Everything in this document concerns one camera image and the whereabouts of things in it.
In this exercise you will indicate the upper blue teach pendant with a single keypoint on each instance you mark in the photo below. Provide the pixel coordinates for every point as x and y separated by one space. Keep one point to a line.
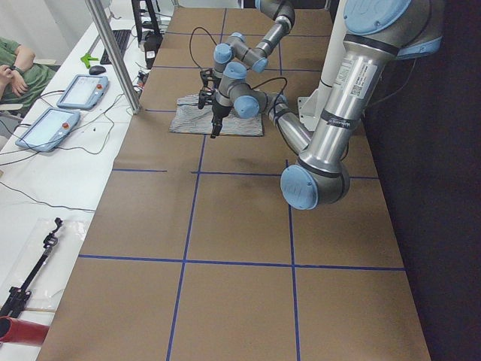
84 92

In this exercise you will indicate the person in green shirt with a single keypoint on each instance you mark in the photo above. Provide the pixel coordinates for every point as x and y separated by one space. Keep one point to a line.
22 80

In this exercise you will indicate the black keyboard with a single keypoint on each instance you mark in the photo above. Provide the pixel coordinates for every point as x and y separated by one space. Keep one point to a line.
121 37

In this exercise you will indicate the black handheld gripper stick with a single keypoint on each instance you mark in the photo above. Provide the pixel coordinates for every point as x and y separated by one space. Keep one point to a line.
15 304

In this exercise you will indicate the aluminium frame post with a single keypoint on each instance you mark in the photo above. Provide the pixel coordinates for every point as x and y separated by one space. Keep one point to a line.
106 35

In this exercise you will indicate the red cylinder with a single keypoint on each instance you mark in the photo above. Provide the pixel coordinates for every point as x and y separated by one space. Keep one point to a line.
19 331

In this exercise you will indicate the black computer mouse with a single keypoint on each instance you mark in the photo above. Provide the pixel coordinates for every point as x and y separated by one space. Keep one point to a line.
97 70

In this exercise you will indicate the blue teach pendant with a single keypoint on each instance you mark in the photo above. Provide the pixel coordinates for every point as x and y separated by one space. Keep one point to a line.
49 130
84 92

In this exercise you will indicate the lower blue teach pendant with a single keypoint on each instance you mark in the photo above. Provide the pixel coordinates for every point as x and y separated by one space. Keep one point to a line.
49 130

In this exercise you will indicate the green plastic tool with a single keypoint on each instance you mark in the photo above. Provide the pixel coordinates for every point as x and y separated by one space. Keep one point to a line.
87 58

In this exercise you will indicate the black box with label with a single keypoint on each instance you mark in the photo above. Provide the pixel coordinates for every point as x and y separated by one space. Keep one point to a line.
151 48

